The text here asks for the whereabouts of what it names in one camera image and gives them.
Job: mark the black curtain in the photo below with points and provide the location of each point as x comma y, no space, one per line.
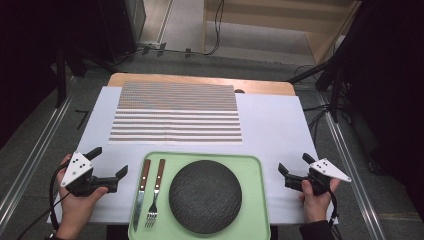
30,66
393,83

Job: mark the striped woven placemat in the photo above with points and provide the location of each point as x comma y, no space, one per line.
176,100

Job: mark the person's right hand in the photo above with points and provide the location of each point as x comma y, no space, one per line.
316,206

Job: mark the beige wooden counter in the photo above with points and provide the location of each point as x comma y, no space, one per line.
326,43

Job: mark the wooden table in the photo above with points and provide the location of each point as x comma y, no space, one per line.
266,87

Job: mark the black textured round plate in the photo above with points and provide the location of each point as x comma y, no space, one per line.
205,196

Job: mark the person's left hand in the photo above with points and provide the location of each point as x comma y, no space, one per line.
75,210

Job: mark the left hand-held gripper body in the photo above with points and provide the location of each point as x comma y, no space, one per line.
78,168

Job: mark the white board sheet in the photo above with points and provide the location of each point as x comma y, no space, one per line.
276,126

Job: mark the metal floor rail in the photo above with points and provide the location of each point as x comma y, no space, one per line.
33,160
353,173

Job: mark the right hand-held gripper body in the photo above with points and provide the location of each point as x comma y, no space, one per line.
325,170

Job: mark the black metal stand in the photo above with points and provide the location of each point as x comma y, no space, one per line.
60,83
335,100

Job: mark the light green tray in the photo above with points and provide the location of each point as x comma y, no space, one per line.
255,173

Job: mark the black cabinet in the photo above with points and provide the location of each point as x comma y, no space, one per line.
116,26

